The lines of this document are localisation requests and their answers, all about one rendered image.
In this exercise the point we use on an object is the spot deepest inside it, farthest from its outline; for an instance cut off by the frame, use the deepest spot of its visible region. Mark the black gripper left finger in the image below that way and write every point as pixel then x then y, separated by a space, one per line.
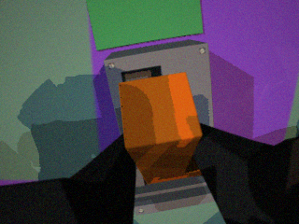
pixel 102 192

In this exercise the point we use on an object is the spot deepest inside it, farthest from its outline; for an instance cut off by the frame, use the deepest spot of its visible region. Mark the green flat mat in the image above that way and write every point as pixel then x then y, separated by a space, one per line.
pixel 118 23

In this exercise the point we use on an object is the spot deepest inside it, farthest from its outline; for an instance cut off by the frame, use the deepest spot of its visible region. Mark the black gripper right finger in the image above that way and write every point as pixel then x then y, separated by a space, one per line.
pixel 251 182

